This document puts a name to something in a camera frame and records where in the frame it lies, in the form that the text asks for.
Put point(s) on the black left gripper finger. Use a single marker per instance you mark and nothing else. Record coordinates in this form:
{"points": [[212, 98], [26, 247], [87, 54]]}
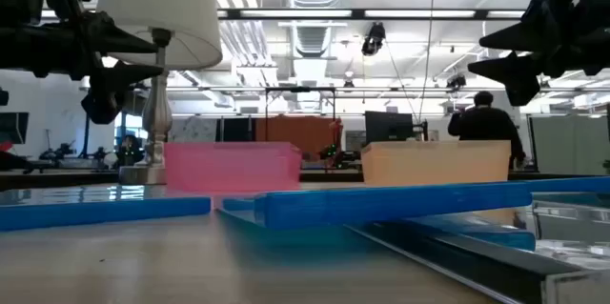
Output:
{"points": [[114, 37], [114, 80]]}

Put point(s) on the orange room partition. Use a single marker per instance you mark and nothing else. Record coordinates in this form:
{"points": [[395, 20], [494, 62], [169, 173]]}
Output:
{"points": [[295, 135]]}

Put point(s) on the black aluminium table frame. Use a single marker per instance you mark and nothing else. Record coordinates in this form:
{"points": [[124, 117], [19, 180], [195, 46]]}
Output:
{"points": [[57, 179]]}

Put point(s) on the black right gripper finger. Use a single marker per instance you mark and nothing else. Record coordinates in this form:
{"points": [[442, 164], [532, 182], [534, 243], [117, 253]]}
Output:
{"points": [[519, 75], [524, 36]]}

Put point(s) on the black overhead light bar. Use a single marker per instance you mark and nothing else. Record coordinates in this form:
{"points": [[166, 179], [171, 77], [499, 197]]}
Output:
{"points": [[357, 14]]}

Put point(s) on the grey room partition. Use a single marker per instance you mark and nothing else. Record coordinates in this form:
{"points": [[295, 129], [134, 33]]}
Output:
{"points": [[567, 144]]}

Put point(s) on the dark wall screen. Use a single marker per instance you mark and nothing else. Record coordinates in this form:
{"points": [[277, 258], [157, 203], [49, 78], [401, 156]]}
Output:
{"points": [[13, 127]]}

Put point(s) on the black hanging spotlight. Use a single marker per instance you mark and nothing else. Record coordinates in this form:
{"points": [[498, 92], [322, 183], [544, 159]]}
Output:
{"points": [[373, 39]]}

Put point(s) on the orange plastic bin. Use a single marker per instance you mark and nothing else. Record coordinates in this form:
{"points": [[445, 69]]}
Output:
{"points": [[436, 163]]}

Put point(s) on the pink plastic bin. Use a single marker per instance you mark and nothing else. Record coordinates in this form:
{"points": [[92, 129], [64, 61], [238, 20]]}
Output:
{"points": [[233, 168]]}

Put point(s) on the black computer monitor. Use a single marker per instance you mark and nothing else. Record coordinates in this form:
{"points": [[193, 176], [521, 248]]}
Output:
{"points": [[388, 127]]}

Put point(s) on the white shade silver table lamp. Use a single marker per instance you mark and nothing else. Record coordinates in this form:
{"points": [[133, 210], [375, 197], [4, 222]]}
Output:
{"points": [[157, 13]]}

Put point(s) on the clear black-tray jewel case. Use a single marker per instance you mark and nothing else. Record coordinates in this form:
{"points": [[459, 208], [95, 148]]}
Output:
{"points": [[572, 213], [476, 266]]}

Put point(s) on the person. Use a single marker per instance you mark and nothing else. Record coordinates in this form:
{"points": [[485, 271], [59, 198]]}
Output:
{"points": [[483, 125]]}

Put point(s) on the blue jewel case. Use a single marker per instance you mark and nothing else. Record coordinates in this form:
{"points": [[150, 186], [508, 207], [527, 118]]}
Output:
{"points": [[381, 204], [238, 205], [572, 185], [95, 213]]}

